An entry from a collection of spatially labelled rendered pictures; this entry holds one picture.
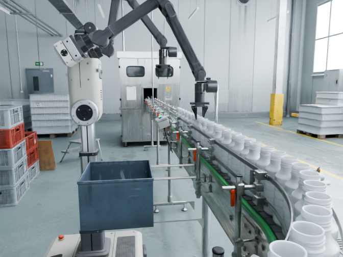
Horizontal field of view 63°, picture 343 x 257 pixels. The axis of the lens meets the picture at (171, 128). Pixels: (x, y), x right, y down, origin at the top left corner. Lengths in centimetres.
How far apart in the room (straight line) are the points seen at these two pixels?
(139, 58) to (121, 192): 524
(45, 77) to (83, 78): 1054
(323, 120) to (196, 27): 659
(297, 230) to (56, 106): 780
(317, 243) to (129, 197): 95
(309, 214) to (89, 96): 144
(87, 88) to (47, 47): 1066
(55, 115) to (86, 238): 633
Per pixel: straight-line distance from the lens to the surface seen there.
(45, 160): 496
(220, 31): 1252
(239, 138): 97
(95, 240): 197
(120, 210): 125
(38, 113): 817
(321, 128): 806
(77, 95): 170
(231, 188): 74
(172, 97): 631
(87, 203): 125
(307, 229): 40
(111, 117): 1182
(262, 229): 76
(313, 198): 51
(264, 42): 1316
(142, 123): 630
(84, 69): 168
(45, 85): 1221
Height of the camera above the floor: 133
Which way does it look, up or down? 8 degrees down
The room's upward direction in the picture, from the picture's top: straight up
